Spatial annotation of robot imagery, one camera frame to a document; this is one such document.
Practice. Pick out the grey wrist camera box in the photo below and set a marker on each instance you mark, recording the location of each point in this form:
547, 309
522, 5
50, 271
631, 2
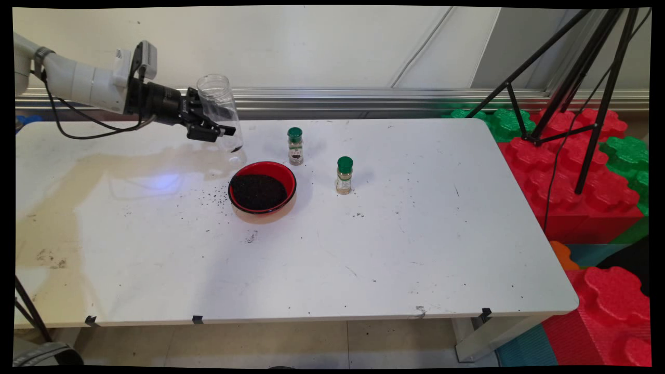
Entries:
147, 57

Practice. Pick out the clear plastic jar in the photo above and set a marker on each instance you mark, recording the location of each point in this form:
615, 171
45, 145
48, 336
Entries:
215, 93

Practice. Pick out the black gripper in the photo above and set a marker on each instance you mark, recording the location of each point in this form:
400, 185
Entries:
158, 102

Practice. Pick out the aluminium wall rail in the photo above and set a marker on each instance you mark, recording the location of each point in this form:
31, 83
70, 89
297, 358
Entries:
363, 98

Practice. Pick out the black tripod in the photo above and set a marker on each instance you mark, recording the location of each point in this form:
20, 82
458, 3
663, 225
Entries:
605, 104

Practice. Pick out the grey table leg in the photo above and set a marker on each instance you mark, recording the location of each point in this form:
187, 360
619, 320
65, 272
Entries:
483, 340

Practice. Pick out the green foam block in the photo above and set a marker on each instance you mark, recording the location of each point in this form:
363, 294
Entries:
506, 127
626, 153

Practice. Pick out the blue object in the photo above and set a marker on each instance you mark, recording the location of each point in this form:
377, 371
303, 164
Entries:
28, 121

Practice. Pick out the spice bottle with dark contents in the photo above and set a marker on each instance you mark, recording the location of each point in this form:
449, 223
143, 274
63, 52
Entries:
295, 134

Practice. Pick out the spice bottle with pale contents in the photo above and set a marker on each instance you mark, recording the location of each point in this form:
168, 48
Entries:
345, 164

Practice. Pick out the red bowl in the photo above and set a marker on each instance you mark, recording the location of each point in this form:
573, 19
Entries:
262, 167

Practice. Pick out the thin black rod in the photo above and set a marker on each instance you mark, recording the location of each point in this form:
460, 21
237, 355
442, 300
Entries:
32, 309

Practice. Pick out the orange foam piece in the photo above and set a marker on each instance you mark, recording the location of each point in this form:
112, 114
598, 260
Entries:
563, 255

